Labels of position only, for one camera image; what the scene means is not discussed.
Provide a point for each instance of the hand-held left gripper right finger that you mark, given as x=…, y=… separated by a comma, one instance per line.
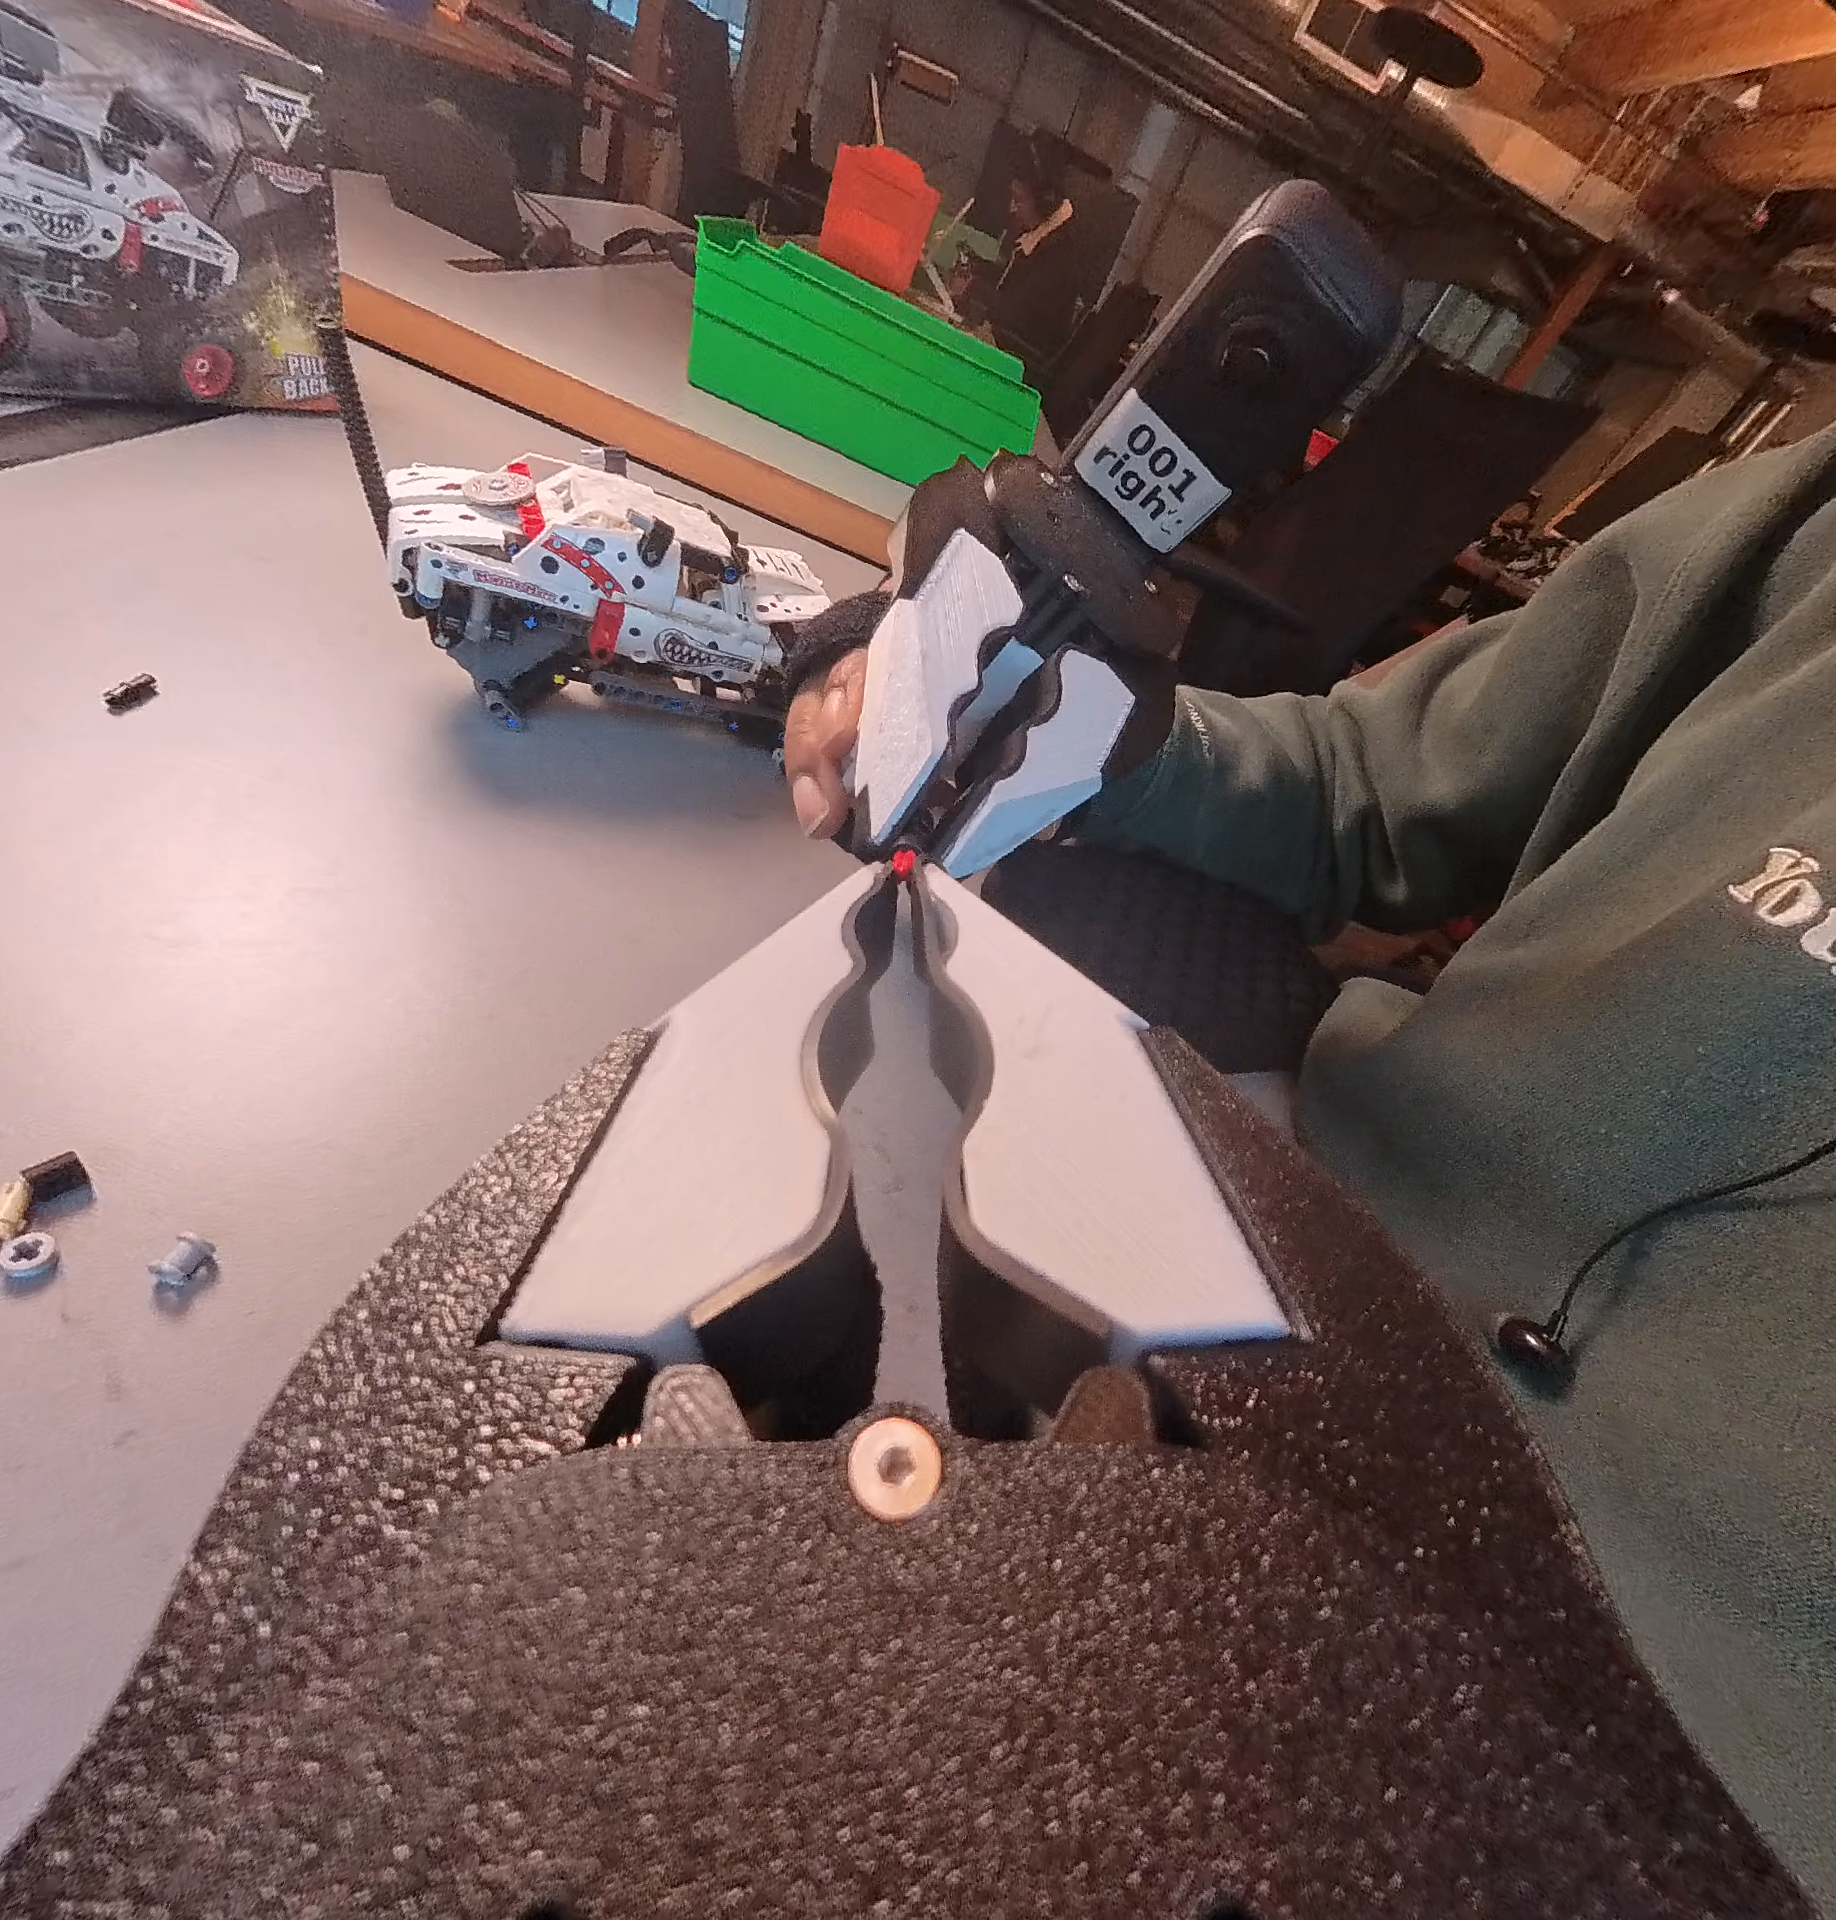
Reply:
x=1115, y=1169

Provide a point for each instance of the small grey lego bush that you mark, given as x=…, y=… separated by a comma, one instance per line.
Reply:
x=183, y=1260

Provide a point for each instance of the person's right forearm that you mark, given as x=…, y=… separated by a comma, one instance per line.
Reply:
x=1311, y=765

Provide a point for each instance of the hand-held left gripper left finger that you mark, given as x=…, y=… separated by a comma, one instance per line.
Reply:
x=677, y=1169

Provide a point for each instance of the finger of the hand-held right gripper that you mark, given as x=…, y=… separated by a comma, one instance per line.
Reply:
x=1056, y=752
x=927, y=673

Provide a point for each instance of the person's right hand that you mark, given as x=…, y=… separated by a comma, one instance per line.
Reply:
x=821, y=735

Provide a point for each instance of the green plastic bin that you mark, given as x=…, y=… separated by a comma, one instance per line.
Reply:
x=861, y=361

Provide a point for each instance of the lego set box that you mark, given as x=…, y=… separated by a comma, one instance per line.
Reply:
x=124, y=180

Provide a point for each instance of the cluster of small lego pieces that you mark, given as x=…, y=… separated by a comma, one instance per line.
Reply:
x=19, y=1217

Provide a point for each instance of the small black lego connector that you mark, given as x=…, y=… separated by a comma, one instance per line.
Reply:
x=129, y=691

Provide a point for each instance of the person's green sweatshirt torso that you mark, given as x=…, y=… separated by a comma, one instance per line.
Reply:
x=1668, y=1203

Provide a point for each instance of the red plastic bin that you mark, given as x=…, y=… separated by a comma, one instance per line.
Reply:
x=878, y=216

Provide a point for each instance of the white lego vehicle model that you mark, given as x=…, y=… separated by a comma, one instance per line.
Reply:
x=588, y=587

